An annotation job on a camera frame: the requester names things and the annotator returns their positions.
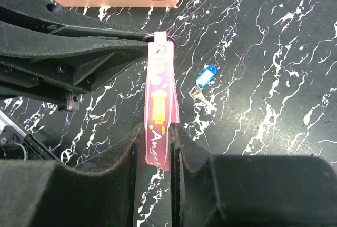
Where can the key with blue tag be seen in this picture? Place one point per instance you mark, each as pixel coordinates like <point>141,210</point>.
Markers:
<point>201,82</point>

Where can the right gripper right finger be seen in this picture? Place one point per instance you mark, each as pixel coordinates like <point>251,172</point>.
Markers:
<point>235,190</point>

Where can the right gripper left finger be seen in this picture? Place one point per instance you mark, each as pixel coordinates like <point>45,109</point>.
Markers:
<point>97,192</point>

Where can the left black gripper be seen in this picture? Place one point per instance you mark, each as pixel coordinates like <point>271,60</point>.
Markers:
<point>35,117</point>

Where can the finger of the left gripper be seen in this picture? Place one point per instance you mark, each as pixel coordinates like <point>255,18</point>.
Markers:
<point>37,26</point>
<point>78,64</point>

